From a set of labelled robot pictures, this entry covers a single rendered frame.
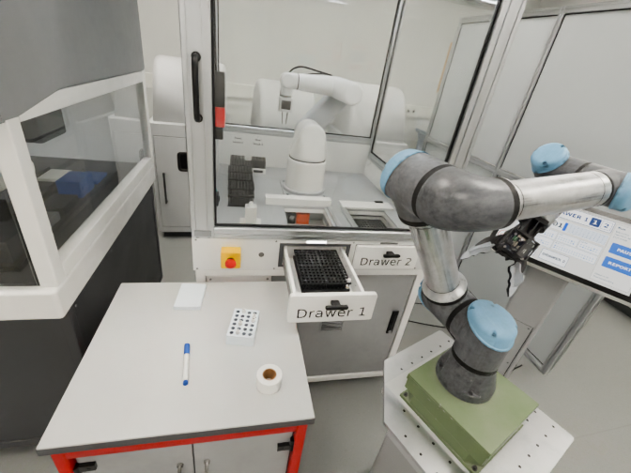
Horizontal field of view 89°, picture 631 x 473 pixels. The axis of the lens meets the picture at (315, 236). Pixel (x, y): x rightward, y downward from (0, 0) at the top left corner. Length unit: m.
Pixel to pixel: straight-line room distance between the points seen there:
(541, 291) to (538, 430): 0.72
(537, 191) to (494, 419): 0.57
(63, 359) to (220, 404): 0.69
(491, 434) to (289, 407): 0.49
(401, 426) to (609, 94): 2.05
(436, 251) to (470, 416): 0.42
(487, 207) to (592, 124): 1.90
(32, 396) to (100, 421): 0.69
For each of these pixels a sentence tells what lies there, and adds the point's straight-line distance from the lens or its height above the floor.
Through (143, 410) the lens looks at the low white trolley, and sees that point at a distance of 1.00.
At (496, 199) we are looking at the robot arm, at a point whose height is 1.41.
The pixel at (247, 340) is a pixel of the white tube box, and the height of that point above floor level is 0.79.
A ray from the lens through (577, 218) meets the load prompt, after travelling 1.69.
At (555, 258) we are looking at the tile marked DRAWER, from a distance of 1.62.
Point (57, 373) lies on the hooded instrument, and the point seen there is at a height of 0.48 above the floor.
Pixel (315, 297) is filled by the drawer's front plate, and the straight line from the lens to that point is 1.03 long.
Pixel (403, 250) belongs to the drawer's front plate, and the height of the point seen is 0.92.
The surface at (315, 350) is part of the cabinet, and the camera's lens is 1.72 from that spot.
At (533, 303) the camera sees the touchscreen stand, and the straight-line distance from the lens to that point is 1.80.
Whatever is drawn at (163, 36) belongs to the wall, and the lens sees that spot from 4.34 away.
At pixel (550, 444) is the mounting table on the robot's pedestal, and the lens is 1.20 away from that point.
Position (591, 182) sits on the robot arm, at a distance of 0.82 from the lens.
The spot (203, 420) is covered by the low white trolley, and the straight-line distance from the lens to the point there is 0.95.
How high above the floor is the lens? 1.57
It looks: 29 degrees down
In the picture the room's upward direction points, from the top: 9 degrees clockwise
